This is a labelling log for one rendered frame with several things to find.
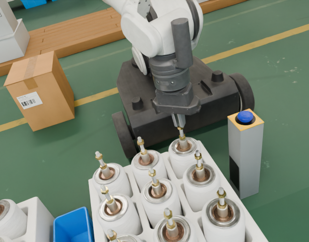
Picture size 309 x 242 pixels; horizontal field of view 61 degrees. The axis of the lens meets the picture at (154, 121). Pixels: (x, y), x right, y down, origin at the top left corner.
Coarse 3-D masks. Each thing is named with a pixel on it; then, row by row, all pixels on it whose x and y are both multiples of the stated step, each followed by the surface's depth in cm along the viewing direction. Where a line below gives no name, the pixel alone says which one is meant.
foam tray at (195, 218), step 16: (208, 160) 80; (128, 176) 82; (96, 192) 79; (96, 208) 74; (144, 208) 73; (96, 224) 71; (144, 224) 68; (256, 224) 62; (96, 240) 67; (144, 240) 65; (256, 240) 59
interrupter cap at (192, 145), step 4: (176, 140) 79; (188, 140) 78; (192, 140) 78; (172, 144) 78; (176, 144) 78; (188, 144) 77; (192, 144) 76; (196, 144) 76; (172, 148) 76; (176, 148) 76; (180, 148) 76; (188, 148) 76; (192, 148) 75; (196, 148) 75; (176, 152) 75; (180, 152) 75; (184, 152) 74; (188, 152) 74; (192, 152) 74
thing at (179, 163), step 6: (192, 138) 79; (198, 144) 77; (174, 156) 75; (180, 156) 74; (186, 156) 74; (192, 156) 74; (174, 162) 76; (180, 162) 75; (186, 162) 74; (192, 162) 75; (174, 168) 79; (180, 168) 76; (186, 168) 76; (180, 174) 79
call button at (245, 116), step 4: (240, 112) 71; (244, 112) 71; (248, 112) 71; (240, 116) 70; (244, 116) 70; (248, 116) 69; (252, 116) 69; (240, 120) 70; (244, 120) 69; (248, 120) 69
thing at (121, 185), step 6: (120, 168) 75; (120, 174) 73; (120, 180) 72; (126, 180) 76; (96, 186) 72; (108, 186) 71; (114, 186) 71; (120, 186) 73; (126, 186) 76; (108, 192) 72; (114, 192) 73; (120, 192) 74; (126, 192) 76; (132, 192) 80; (102, 198) 75
